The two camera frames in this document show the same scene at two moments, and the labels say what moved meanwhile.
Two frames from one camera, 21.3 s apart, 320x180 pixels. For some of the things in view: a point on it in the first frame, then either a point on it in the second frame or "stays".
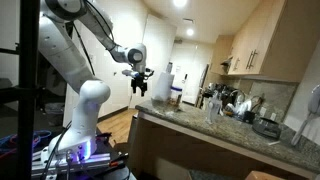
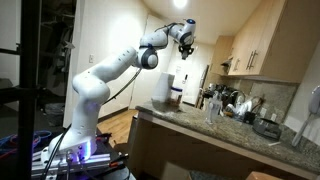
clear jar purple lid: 176,95 stays
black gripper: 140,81 -> 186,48
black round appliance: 267,127 stays
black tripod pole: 28,67 stays
